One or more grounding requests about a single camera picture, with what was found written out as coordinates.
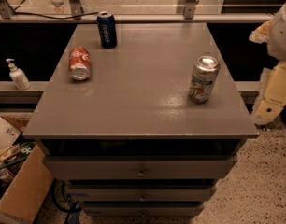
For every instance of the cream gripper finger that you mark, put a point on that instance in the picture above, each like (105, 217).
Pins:
(260, 34)
(272, 94)

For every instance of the red coke can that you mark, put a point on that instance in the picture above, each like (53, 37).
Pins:
(79, 64)

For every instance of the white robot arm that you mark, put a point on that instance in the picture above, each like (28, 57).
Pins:
(276, 44)

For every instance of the silver green 7up can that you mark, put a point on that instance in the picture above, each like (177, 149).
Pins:
(204, 74)

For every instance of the blue pepsi can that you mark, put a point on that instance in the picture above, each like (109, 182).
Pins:
(107, 30)

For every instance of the grey drawer cabinet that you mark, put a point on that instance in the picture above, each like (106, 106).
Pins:
(136, 103)

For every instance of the middle grey drawer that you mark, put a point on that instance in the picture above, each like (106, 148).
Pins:
(133, 194)

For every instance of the bottom grey drawer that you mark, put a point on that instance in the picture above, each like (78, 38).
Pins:
(150, 209)

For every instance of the white pump dispenser bottle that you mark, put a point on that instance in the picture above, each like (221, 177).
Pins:
(17, 75)

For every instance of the white paper package in box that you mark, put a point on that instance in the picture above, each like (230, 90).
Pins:
(8, 134)

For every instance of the brown cardboard box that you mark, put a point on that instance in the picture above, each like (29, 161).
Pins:
(24, 182)

